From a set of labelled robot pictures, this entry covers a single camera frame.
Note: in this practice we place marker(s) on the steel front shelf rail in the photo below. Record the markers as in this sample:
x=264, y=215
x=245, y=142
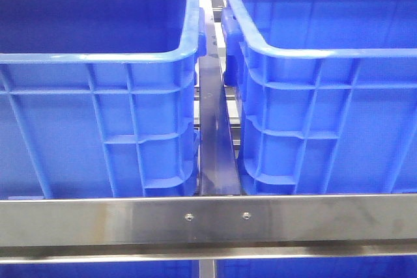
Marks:
x=224, y=227

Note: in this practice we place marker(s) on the blue bin lower left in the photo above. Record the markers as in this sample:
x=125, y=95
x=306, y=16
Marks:
x=172, y=268

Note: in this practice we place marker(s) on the blue plastic bin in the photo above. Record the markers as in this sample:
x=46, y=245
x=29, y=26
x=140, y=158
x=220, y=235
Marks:
x=328, y=94
x=97, y=98

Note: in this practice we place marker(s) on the blue plastic bin right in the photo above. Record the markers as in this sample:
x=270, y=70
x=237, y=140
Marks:
x=328, y=94

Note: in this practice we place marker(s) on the blue plastic bin left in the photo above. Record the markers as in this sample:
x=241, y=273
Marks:
x=97, y=98

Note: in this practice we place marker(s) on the steel centre divider bar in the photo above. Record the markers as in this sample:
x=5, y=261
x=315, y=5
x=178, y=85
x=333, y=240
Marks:
x=218, y=169

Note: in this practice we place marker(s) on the blue bin lower right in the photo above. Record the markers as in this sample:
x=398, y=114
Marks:
x=392, y=266

